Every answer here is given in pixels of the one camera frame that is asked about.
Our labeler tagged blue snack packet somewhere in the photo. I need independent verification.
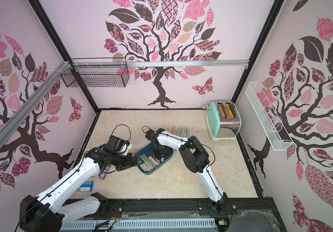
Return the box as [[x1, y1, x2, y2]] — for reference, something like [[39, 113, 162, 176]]
[[76, 181, 94, 192]]

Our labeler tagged white slotted cable duct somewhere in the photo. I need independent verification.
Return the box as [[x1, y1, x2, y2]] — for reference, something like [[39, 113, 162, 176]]
[[60, 218, 216, 232]]

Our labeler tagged teal plastic storage box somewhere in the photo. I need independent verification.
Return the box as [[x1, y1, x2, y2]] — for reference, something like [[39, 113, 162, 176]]
[[135, 144, 174, 175]]

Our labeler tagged mint green toaster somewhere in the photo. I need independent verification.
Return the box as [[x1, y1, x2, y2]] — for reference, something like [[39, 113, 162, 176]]
[[204, 100, 242, 141]]

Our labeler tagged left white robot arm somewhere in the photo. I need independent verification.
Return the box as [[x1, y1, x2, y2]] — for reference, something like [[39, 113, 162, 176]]
[[17, 148, 140, 232]]

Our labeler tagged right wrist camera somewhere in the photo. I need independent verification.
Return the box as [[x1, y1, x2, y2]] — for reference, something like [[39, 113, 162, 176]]
[[145, 129, 158, 142]]

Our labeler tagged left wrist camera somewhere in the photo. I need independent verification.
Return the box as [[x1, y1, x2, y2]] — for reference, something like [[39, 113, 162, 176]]
[[106, 135, 132, 156]]

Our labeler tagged black wire basket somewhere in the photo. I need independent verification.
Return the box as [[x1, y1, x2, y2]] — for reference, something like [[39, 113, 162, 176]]
[[61, 57, 130, 88]]

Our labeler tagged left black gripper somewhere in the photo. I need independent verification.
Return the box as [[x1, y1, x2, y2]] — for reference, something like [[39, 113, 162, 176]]
[[110, 152, 143, 171]]

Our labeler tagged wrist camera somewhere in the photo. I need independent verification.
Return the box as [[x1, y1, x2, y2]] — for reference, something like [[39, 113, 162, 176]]
[[106, 135, 132, 156], [145, 129, 158, 142]]

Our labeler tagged green fruit knife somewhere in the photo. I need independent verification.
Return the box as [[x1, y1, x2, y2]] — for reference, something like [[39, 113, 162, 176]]
[[186, 127, 191, 138], [177, 126, 183, 136]]

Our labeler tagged purple snack packet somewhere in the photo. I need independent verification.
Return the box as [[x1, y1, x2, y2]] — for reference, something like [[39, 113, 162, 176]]
[[97, 165, 111, 180]]

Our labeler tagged white wire shelf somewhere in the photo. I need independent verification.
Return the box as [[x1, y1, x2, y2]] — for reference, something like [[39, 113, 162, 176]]
[[245, 82, 295, 151]]

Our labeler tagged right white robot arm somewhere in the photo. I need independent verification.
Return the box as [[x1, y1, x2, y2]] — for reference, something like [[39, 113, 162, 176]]
[[145, 128, 229, 213]]

